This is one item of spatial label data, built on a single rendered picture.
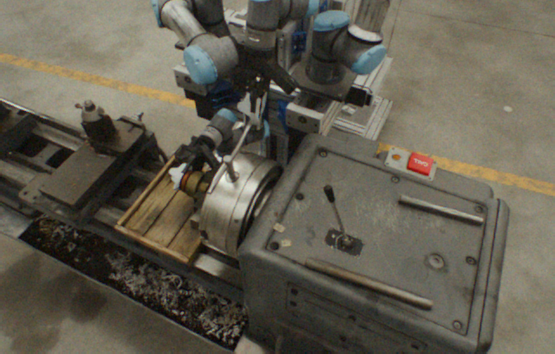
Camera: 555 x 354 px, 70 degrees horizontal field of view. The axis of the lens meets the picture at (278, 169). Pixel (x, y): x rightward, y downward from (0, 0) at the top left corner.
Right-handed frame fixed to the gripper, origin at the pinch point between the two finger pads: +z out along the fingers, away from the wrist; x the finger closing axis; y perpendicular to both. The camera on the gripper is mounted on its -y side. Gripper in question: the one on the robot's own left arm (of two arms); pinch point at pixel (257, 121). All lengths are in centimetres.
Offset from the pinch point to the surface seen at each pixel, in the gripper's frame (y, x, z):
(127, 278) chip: 45, 5, 86
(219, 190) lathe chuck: 2.9, 12.3, 17.1
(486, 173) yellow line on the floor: -96, -177, 79
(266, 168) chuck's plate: -5.5, 1.5, 12.6
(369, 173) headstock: -32.3, -5.9, 7.1
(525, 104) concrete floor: -115, -256, 51
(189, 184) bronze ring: 17.5, 4.7, 26.1
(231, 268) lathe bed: 0, 6, 53
